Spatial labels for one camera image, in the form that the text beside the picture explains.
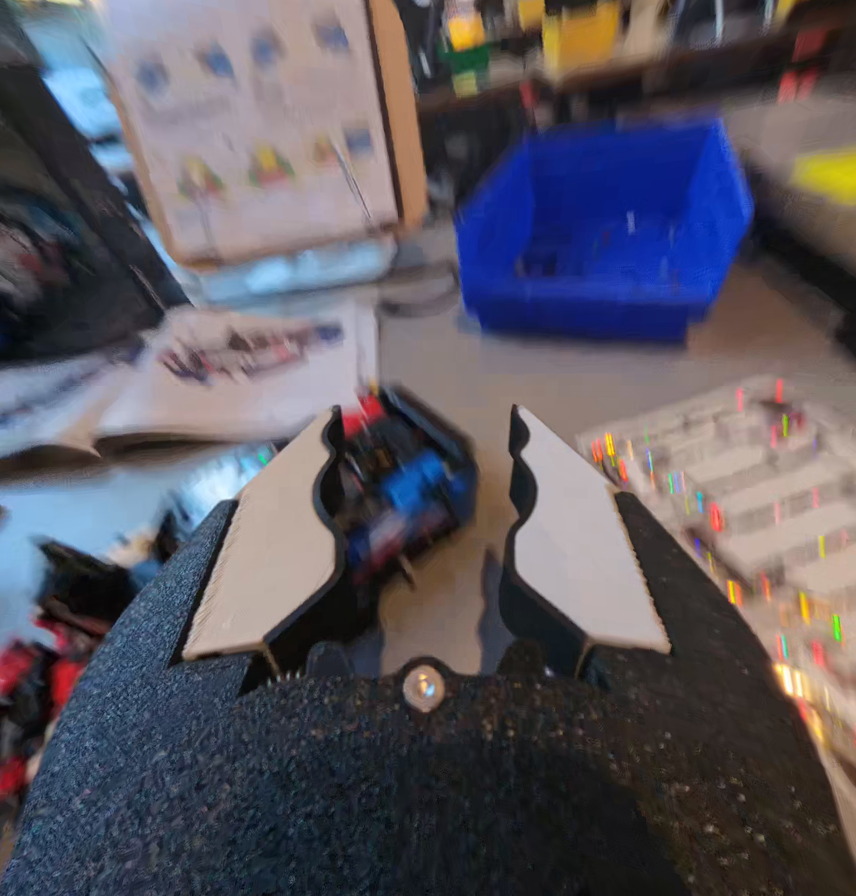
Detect yellow paper note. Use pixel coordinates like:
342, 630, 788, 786
792, 146, 856, 205

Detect clear plastic bag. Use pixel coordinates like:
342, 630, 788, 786
190, 238, 401, 303

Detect yellow box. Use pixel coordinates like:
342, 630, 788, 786
543, 0, 622, 71

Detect black usb cable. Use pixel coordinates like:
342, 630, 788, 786
379, 276, 464, 317

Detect toy brick race car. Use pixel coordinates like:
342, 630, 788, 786
0, 385, 479, 841

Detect grey background table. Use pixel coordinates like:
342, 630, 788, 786
722, 91, 856, 281

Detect open instruction booklet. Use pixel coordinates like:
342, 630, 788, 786
0, 301, 380, 484

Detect blue plastic bin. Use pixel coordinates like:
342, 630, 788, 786
456, 118, 755, 344

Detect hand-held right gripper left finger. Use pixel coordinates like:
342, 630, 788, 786
183, 406, 345, 662

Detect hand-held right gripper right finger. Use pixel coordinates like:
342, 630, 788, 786
501, 405, 672, 655

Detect holographic sticker sheet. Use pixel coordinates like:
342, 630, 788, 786
578, 378, 856, 771

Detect cluttered wooden workbench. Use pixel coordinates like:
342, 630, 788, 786
414, 0, 856, 99

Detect instruction sheet on stand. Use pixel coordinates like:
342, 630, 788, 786
102, 0, 429, 268

